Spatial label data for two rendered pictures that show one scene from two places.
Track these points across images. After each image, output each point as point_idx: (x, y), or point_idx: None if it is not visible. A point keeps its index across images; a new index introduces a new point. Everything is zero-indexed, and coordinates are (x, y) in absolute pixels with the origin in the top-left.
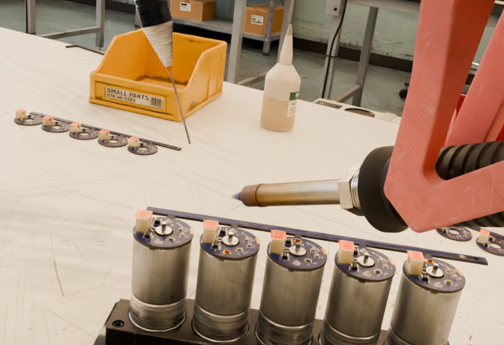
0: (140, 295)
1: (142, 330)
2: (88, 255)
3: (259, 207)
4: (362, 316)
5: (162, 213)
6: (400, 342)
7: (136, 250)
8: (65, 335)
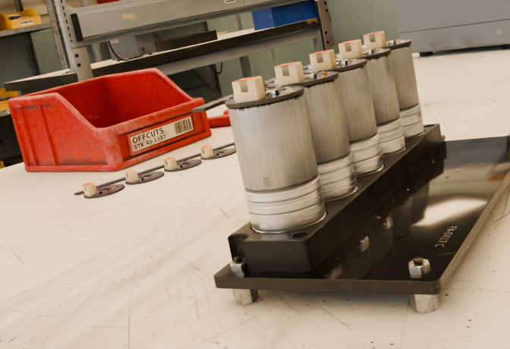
0: (302, 176)
1: (320, 221)
2: (30, 347)
3: (34, 244)
4: (395, 92)
5: (216, 102)
6: (406, 112)
7: (276, 117)
8: (234, 341)
